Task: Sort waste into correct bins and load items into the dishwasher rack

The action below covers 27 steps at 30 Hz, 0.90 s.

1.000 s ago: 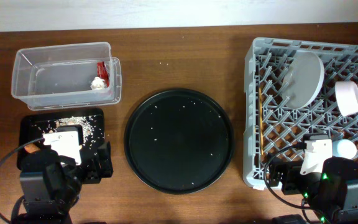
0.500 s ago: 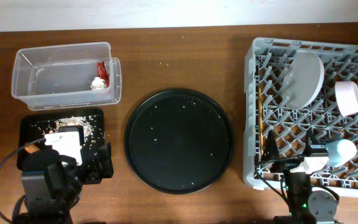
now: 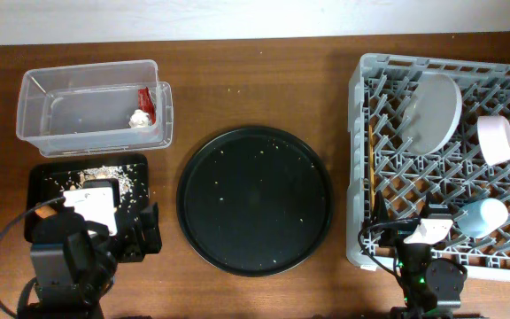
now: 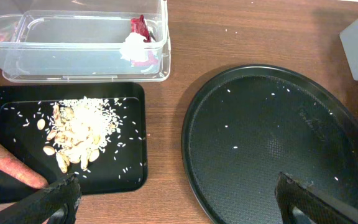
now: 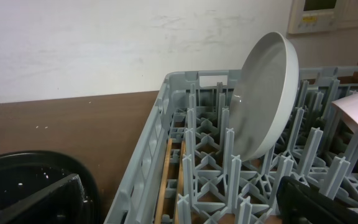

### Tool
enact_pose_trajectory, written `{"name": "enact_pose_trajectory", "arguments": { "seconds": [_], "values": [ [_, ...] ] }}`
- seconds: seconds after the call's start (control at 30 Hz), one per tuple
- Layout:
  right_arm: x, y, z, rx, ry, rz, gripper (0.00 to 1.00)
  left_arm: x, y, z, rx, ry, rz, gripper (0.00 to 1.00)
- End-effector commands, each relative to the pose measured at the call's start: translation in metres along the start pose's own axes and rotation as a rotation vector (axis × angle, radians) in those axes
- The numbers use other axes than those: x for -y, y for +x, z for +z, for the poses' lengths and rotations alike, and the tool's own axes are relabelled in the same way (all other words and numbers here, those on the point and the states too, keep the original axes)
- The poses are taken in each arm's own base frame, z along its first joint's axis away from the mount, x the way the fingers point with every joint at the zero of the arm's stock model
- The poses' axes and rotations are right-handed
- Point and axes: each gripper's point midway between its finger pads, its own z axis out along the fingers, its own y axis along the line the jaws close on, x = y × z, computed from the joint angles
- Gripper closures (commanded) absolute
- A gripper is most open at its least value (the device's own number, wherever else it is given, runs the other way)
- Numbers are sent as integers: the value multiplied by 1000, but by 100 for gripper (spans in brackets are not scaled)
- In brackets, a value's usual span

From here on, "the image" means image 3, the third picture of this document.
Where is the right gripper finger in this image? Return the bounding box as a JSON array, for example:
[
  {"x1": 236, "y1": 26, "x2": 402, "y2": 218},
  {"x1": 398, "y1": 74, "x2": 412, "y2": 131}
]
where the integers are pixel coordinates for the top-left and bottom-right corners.
[
  {"x1": 372, "y1": 191, "x2": 390, "y2": 233},
  {"x1": 424, "y1": 192, "x2": 447, "y2": 208}
]

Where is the light blue cup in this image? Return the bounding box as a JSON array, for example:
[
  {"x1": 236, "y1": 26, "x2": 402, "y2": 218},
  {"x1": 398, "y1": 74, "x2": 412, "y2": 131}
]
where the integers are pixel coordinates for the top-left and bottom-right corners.
[{"x1": 457, "y1": 198, "x2": 509, "y2": 239}]

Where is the pink white bowl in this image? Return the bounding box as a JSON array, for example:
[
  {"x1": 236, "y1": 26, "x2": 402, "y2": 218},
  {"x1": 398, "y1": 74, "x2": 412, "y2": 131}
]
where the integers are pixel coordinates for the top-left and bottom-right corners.
[{"x1": 477, "y1": 115, "x2": 510, "y2": 166}]

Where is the grey plate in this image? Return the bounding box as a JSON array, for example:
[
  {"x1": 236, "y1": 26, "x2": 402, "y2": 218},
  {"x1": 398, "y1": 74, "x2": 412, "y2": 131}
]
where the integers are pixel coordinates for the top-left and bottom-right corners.
[{"x1": 398, "y1": 74, "x2": 462, "y2": 156}]

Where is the orange carrot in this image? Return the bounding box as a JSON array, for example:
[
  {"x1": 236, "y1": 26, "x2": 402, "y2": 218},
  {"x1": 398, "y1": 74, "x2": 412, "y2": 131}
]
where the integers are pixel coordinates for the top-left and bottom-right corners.
[{"x1": 35, "y1": 205, "x2": 58, "y2": 219}]

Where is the white napkin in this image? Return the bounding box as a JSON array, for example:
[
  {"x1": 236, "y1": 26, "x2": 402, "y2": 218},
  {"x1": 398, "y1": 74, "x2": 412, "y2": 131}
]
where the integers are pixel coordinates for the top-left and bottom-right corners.
[{"x1": 128, "y1": 109, "x2": 152, "y2": 128}]

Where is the red sauce packet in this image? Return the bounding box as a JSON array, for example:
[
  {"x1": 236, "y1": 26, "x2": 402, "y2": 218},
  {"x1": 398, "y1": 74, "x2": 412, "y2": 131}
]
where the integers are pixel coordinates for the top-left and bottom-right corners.
[{"x1": 138, "y1": 87, "x2": 156, "y2": 124}]

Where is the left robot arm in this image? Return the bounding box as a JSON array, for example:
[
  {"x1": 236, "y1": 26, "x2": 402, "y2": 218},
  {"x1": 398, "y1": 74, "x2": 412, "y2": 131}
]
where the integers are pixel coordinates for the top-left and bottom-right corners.
[{"x1": 17, "y1": 179, "x2": 162, "y2": 318}]

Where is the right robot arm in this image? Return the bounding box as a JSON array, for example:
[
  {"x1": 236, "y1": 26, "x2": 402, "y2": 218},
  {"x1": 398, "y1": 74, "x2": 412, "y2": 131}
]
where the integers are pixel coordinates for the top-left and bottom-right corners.
[{"x1": 373, "y1": 191, "x2": 468, "y2": 319}]

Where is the grey dishwasher rack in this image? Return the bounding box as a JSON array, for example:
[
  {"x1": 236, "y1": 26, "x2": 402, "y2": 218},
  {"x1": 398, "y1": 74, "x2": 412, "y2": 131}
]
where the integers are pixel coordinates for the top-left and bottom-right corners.
[{"x1": 346, "y1": 53, "x2": 510, "y2": 282}]

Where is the food scraps and rice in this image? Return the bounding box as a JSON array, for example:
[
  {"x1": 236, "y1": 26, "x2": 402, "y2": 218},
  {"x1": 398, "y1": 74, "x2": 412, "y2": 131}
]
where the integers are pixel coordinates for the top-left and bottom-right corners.
[{"x1": 69, "y1": 166, "x2": 135, "y2": 206}]

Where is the black rectangular tray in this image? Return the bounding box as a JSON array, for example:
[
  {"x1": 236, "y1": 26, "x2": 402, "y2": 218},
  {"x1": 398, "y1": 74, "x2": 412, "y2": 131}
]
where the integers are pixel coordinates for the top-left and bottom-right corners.
[{"x1": 23, "y1": 152, "x2": 151, "y2": 244}]

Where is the round black tray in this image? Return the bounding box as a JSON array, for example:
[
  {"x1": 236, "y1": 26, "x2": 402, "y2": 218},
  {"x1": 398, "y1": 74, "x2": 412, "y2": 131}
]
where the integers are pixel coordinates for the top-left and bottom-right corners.
[{"x1": 176, "y1": 126, "x2": 334, "y2": 277}]

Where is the clear plastic bin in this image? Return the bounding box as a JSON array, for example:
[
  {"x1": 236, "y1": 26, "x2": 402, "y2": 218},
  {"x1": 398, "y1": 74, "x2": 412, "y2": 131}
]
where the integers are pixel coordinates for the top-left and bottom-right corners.
[{"x1": 16, "y1": 59, "x2": 174, "y2": 158}]

